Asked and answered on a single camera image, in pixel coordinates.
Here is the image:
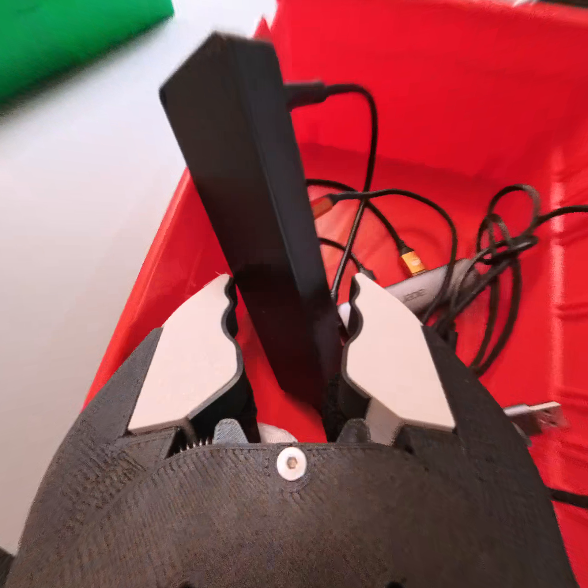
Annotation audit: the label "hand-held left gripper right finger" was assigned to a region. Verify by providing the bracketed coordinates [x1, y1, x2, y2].
[342, 273, 456, 447]

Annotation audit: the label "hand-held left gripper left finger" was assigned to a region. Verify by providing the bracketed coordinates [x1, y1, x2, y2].
[126, 274, 244, 450]

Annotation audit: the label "grey usb hub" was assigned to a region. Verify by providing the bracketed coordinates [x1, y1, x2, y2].
[383, 263, 481, 317]

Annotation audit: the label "black usb cable orange plugs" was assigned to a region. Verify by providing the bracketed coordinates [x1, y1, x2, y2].
[307, 177, 460, 278]

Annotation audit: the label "thin black cable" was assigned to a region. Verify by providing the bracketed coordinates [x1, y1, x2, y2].
[284, 82, 588, 377]

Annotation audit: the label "long black usb hub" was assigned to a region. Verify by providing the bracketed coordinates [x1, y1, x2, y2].
[158, 31, 344, 412]

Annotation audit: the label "red plastic bin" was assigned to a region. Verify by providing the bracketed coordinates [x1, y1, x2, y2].
[83, 0, 588, 588]

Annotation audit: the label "person's left hand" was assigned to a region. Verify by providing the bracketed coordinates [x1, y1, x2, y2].
[256, 423, 298, 445]

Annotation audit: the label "green plastic bin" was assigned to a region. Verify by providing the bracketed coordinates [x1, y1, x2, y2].
[0, 0, 175, 105]

